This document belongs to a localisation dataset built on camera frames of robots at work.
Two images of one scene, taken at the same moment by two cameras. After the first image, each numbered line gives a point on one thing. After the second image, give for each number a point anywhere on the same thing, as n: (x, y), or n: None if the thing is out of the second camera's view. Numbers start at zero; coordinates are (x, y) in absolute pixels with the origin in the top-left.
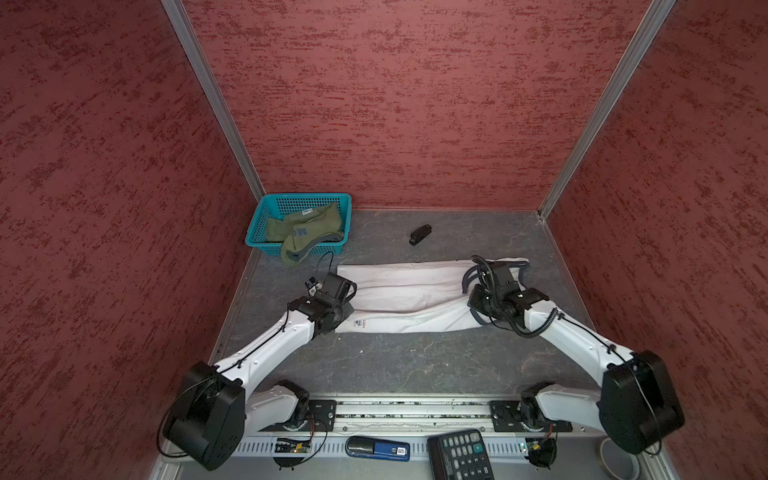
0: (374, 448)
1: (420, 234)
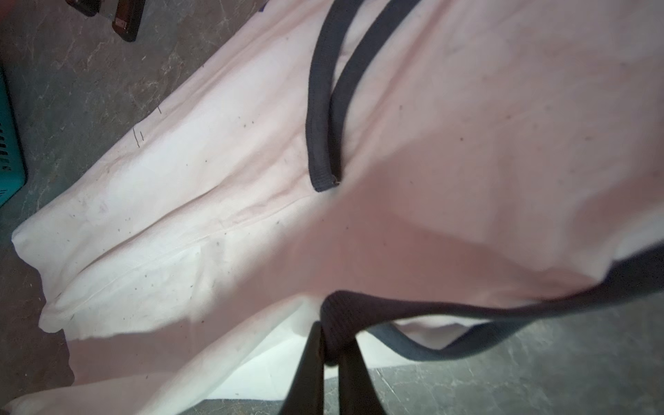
0: None
1: (127, 18)
